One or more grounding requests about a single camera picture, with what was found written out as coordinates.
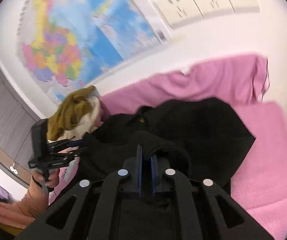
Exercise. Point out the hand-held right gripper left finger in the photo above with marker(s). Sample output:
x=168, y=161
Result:
x=139, y=170

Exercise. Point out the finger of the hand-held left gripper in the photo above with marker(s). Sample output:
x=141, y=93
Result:
x=66, y=155
x=73, y=143

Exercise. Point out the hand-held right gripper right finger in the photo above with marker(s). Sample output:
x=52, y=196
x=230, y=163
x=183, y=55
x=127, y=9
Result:
x=154, y=172

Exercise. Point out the black garment with gold buttons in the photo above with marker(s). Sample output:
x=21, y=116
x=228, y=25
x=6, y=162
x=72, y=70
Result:
x=196, y=135

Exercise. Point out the person's left forearm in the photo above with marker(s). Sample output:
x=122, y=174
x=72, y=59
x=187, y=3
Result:
x=26, y=205

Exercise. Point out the person's left hand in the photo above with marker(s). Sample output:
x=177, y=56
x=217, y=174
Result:
x=53, y=178

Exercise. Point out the cream garment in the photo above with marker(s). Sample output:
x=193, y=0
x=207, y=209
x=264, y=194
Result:
x=88, y=120

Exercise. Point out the mustard garment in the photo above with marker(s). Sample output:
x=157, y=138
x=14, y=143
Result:
x=68, y=110

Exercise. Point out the grey door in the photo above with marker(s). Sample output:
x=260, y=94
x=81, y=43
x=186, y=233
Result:
x=3, y=120

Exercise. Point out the pink daisy blanket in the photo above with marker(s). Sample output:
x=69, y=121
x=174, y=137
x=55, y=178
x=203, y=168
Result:
x=258, y=167

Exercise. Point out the colourful wall map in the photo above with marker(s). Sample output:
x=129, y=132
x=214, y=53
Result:
x=83, y=30

